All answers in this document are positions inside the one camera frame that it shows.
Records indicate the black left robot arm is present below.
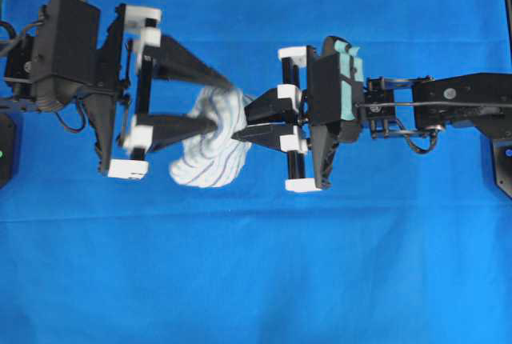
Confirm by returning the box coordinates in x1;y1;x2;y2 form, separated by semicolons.
1;0;232;179

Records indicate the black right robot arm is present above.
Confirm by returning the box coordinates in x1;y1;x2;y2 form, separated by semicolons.
233;36;511;194

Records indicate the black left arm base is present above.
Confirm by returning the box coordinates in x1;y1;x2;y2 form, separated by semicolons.
0;114;17;188

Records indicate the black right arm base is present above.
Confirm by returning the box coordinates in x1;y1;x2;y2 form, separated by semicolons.
480;135;511;202

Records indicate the blue table cloth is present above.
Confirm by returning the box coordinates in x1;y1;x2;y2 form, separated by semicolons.
1;0;511;343

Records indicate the white striped towel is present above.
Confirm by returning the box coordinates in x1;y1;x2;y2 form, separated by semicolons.
169;86;252;188

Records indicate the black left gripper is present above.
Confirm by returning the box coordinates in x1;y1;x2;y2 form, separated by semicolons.
30;0;234;180

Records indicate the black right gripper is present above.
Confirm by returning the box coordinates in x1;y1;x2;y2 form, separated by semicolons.
232;36;363;193

